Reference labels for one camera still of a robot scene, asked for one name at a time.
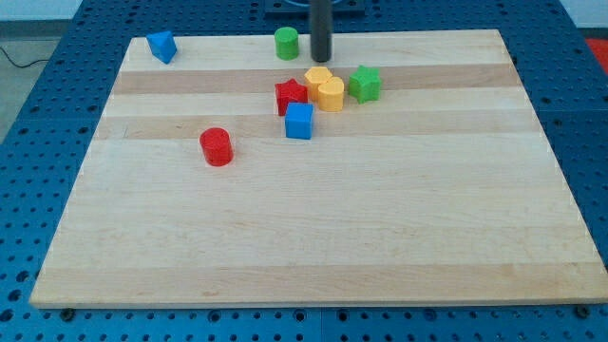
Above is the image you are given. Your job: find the red star block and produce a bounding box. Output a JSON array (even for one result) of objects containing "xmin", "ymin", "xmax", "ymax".
[{"xmin": 275, "ymin": 78, "xmax": 308, "ymax": 116}]

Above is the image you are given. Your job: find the blue cube block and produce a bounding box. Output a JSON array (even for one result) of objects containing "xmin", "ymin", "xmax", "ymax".
[{"xmin": 284, "ymin": 103, "xmax": 314, "ymax": 140}]

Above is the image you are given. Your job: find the red cylinder block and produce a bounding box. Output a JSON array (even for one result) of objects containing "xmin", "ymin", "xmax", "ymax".
[{"xmin": 199, "ymin": 127, "xmax": 234, "ymax": 167}]

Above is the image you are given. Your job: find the green star block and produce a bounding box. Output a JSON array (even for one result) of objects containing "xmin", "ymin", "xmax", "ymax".
[{"xmin": 348, "ymin": 66, "xmax": 382, "ymax": 104}]

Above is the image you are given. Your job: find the black cable on floor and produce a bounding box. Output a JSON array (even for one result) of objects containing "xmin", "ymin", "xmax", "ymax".
[{"xmin": 0, "ymin": 46, "xmax": 51, "ymax": 69}]

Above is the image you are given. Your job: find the blue triangle block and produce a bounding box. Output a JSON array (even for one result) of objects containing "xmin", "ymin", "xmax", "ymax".
[{"xmin": 145, "ymin": 30, "xmax": 177, "ymax": 65}]

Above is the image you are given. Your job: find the wooden board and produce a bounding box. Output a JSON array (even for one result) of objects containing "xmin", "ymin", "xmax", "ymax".
[{"xmin": 29, "ymin": 29, "xmax": 607, "ymax": 310}]

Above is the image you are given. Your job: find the yellow hexagon block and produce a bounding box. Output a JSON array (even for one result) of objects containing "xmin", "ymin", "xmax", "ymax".
[{"xmin": 304, "ymin": 66, "xmax": 333, "ymax": 102}]

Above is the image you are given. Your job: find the yellow heart block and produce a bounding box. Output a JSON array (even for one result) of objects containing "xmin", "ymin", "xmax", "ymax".
[{"xmin": 317, "ymin": 76, "xmax": 345, "ymax": 112}]

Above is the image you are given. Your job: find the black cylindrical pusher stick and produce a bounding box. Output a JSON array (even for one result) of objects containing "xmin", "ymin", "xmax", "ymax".
[{"xmin": 309, "ymin": 0, "xmax": 333, "ymax": 63}]

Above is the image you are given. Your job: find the green cylinder block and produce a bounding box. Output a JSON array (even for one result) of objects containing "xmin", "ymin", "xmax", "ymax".
[{"xmin": 274, "ymin": 27, "xmax": 299, "ymax": 61}]

